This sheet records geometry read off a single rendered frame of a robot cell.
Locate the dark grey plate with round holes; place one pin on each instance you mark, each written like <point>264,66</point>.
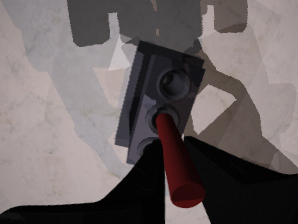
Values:
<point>176,98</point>

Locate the red peg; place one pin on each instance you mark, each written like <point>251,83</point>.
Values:
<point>185,187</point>

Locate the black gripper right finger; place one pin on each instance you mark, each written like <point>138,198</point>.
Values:
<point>239,192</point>

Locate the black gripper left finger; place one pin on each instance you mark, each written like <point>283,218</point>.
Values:
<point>139,198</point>

